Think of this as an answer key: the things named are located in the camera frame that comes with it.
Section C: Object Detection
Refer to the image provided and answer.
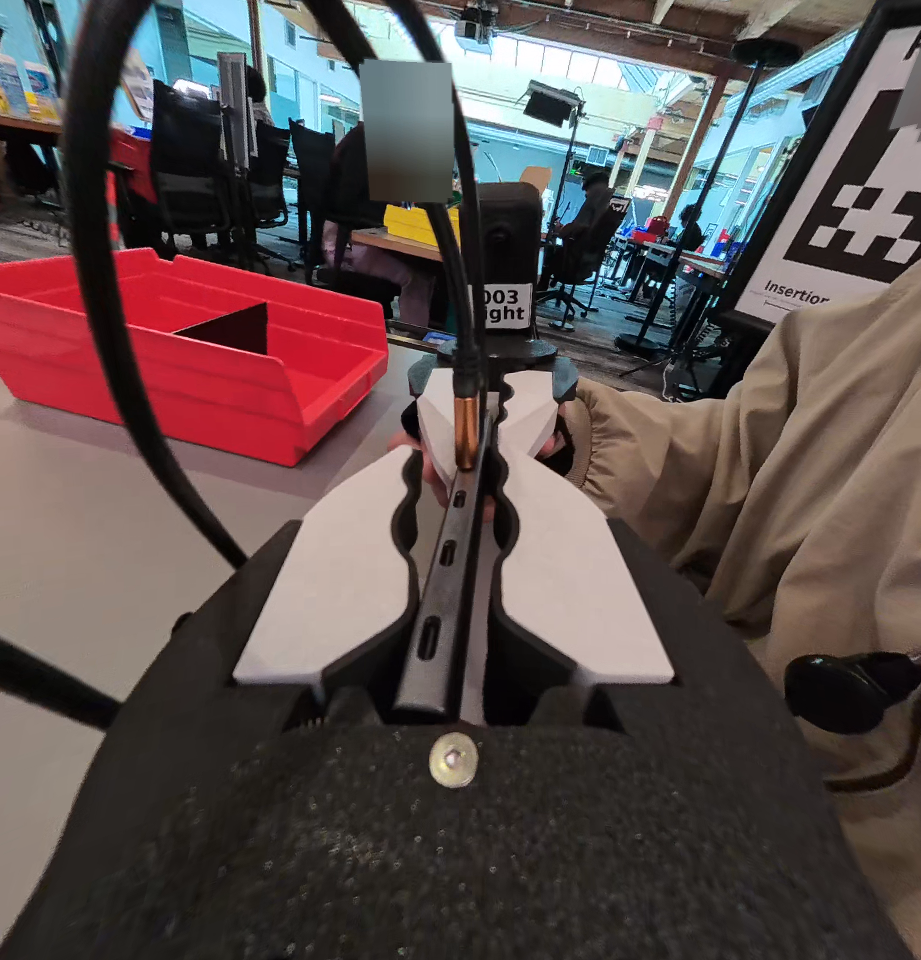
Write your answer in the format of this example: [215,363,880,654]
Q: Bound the red plastic bin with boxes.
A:
[0,247,390,468]

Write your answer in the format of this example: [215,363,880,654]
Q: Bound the grey desk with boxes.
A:
[0,330,462,960]

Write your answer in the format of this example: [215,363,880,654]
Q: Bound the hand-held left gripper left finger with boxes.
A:
[232,444,426,723]

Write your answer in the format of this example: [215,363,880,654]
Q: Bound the person's right hand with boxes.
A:
[421,448,463,514]

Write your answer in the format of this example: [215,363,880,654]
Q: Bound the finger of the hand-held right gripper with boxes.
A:
[496,373,561,460]
[415,371,462,489]

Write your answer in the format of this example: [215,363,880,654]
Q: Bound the orange-plug black USB cable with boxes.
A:
[0,0,486,732]

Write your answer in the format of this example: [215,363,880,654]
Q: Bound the white blue wipes container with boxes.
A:
[21,60,62,121]
[0,48,30,117]

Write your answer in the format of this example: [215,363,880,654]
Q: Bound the wooden table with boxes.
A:
[351,228,443,264]

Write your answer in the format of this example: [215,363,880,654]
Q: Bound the black USB hub with cable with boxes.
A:
[391,411,501,727]

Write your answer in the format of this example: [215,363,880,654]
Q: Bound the yellow plastic bin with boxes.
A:
[383,202,462,249]

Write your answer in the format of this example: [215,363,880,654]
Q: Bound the black white tag sign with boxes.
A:
[704,0,921,399]

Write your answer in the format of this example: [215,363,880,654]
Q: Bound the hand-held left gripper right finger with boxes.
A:
[484,450,677,727]

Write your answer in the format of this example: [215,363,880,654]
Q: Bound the studio light on stand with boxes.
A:
[522,81,588,331]

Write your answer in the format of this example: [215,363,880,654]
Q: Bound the black light stand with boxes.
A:
[616,37,804,357]

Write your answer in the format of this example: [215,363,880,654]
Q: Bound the black bin divider panel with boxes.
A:
[171,302,270,355]

